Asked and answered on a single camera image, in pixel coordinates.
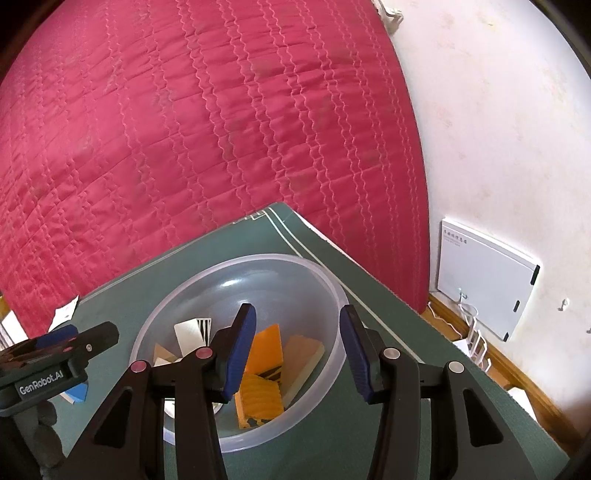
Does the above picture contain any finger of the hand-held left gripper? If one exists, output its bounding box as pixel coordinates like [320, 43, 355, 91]
[69, 322, 120, 358]
[44, 324, 79, 346]

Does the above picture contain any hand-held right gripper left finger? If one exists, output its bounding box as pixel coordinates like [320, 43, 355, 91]
[60, 303, 257, 480]

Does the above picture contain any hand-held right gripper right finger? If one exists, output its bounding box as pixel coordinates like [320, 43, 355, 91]
[339, 305, 570, 480]

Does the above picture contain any blue box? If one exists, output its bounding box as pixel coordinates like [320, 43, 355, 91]
[60, 381, 89, 407]

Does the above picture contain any white and grey box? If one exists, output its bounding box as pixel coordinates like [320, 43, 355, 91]
[174, 316, 214, 358]

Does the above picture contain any orange and beige box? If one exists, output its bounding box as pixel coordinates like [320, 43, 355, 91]
[235, 373, 282, 430]

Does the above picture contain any brown and beige box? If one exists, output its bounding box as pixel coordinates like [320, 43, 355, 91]
[279, 335, 325, 409]

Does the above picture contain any clear plastic bowl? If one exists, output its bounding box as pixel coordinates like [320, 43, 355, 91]
[129, 254, 349, 455]

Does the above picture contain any person's left hand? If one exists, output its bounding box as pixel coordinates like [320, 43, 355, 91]
[28, 401, 63, 472]

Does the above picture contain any white paper slip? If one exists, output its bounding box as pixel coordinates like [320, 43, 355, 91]
[48, 296, 80, 332]

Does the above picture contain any green table mat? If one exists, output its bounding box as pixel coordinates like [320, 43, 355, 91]
[46, 202, 571, 480]

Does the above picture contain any wooden baseboard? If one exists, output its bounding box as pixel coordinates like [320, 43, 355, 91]
[427, 293, 591, 446]

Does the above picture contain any red quilted bedspread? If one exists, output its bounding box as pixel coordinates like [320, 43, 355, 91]
[0, 0, 432, 337]

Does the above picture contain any white cable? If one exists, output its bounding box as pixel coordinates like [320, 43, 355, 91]
[427, 287, 478, 326]

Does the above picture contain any white wire rack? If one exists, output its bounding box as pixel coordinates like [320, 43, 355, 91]
[455, 318, 492, 370]

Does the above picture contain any white wall panel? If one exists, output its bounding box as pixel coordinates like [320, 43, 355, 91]
[436, 218, 541, 343]

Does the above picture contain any white wall fixture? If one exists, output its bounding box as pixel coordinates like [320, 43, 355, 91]
[375, 0, 403, 29]

